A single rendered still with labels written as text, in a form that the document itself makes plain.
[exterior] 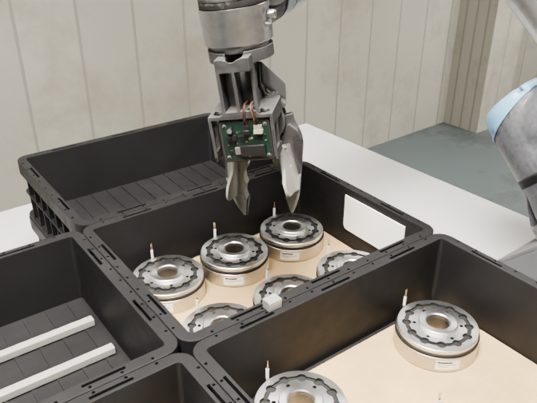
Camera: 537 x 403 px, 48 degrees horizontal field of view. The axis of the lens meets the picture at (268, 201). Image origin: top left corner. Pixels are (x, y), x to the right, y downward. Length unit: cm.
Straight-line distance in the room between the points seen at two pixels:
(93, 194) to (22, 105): 120
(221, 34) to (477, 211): 92
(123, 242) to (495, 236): 79
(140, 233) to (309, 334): 31
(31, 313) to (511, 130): 77
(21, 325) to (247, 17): 51
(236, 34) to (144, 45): 187
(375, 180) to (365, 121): 193
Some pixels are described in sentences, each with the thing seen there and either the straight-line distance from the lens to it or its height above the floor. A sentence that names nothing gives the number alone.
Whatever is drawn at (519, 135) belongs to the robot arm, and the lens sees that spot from 104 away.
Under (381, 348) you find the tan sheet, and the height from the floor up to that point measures 83.
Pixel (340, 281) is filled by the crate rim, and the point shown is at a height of 93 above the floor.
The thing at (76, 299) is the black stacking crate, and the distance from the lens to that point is 92.
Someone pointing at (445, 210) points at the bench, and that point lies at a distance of 142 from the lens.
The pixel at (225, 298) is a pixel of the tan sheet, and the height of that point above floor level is 83.
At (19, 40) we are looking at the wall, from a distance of 232.
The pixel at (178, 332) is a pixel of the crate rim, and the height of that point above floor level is 93.
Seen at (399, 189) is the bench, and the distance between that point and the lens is 149.
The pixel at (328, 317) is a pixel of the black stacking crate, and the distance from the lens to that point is 75.
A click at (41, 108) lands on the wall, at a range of 239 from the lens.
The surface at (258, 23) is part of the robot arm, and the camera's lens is 65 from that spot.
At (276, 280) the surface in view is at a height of 86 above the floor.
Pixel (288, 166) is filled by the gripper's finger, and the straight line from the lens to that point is 72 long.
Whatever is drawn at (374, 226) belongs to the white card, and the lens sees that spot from 94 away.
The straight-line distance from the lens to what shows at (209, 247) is 94.
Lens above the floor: 136
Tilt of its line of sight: 28 degrees down
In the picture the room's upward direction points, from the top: straight up
